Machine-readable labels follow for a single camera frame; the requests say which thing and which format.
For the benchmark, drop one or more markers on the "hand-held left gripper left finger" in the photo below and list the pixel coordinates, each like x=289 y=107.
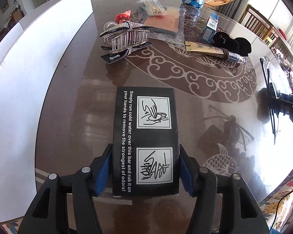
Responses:
x=103 y=173

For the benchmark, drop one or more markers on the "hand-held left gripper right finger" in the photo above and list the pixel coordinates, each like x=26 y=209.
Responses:
x=186 y=173

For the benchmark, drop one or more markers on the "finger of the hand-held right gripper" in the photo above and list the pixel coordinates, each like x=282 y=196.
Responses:
x=290 y=104

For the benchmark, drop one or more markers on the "eyeglasses with black temples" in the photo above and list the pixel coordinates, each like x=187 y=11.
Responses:
x=271 y=78

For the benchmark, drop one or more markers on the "black box with white pictures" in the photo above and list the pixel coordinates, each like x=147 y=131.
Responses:
x=127 y=136

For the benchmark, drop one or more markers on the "blue and white carton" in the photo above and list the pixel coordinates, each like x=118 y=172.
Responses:
x=210 y=29

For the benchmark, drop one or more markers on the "red snack packet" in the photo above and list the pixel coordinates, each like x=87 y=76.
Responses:
x=122 y=16

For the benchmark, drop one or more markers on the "colourful clutter pile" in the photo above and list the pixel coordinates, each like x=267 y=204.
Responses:
x=288 y=65

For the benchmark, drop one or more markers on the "wooden dining chair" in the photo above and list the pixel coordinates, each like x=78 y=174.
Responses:
x=280 y=41
x=256 y=22

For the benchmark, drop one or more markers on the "floral printed cloth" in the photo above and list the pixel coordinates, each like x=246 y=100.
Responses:
x=283 y=199

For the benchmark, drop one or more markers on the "black velvet hair bow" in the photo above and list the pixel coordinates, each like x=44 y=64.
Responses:
x=230 y=42

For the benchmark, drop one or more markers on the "gold cosmetic tube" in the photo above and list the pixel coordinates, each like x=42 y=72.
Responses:
x=205 y=48

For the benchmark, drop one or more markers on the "white board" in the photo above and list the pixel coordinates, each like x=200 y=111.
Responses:
x=26 y=78

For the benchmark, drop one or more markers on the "rhinestone hair claw clip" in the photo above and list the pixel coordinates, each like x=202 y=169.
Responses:
x=127 y=37

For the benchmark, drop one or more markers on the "orange phone case in bag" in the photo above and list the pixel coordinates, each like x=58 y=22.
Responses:
x=163 y=20

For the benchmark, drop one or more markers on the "bag of cotton swabs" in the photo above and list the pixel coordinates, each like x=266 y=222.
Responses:
x=151 y=7

